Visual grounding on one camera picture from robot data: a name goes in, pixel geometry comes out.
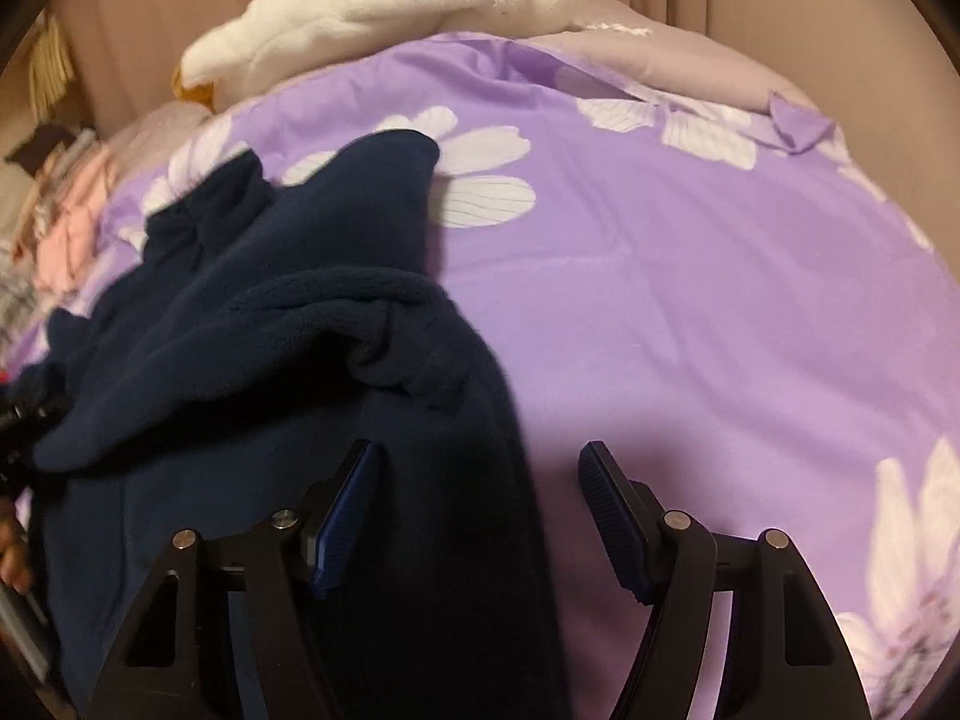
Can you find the yellow pleated small curtain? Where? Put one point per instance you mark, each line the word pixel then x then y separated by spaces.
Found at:
pixel 50 69

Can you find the white goose plush toy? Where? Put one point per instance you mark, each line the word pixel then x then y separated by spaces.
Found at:
pixel 274 40

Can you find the navy fleece jacket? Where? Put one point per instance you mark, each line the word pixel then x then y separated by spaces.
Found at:
pixel 265 330

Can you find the purple floral bed sheet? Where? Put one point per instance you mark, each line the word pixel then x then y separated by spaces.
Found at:
pixel 721 298

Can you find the pile of folded clothes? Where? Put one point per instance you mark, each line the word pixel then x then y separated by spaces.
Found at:
pixel 72 179

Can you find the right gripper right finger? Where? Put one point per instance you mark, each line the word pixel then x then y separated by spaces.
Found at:
pixel 785 655

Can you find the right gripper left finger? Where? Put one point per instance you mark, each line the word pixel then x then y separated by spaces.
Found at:
pixel 217 619

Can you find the person's left hand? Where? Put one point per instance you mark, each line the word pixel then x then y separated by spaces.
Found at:
pixel 15 571

